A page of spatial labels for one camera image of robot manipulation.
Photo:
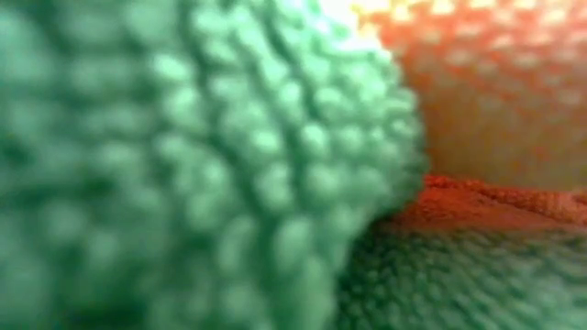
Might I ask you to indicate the orange microfiber towel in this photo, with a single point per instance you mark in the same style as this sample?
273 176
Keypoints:
504 114

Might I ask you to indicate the green microfiber towel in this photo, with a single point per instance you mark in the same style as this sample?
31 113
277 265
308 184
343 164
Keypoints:
183 160

